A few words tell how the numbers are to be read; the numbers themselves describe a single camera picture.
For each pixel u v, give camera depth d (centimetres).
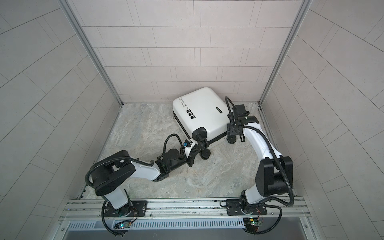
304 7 71
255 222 68
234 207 71
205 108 87
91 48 86
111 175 45
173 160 64
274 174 43
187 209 72
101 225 66
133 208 70
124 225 64
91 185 45
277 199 45
